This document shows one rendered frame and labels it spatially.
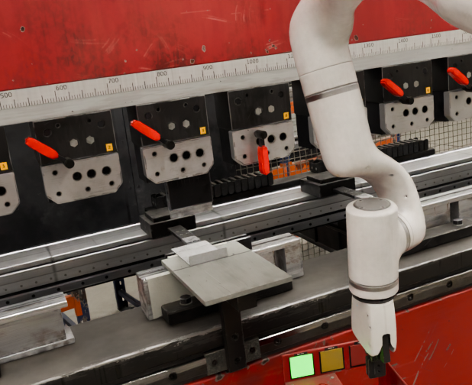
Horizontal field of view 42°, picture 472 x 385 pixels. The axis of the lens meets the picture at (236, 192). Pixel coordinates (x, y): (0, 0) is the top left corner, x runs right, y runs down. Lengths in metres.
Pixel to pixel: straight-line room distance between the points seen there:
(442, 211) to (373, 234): 0.72
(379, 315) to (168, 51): 0.65
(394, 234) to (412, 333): 0.59
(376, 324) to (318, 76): 0.42
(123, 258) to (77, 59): 0.58
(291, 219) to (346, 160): 0.77
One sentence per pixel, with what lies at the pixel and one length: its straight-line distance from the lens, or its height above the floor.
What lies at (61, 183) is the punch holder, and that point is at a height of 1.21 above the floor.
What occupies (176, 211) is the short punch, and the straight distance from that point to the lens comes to 1.34.
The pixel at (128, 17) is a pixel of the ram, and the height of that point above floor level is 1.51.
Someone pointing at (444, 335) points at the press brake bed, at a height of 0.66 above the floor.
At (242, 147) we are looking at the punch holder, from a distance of 1.33.
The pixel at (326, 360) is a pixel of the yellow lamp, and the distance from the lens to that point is 1.27.
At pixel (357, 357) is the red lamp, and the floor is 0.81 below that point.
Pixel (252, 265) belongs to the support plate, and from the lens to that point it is 1.24.
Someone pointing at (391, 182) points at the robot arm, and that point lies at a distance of 1.07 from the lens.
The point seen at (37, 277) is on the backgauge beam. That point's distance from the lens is 1.56.
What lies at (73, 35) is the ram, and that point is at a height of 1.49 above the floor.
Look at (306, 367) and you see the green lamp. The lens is 1.26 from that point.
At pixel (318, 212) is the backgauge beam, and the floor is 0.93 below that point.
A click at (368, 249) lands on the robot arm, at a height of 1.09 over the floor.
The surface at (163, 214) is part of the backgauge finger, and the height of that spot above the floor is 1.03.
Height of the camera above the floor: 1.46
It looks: 15 degrees down
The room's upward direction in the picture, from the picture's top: 7 degrees counter-clockwise
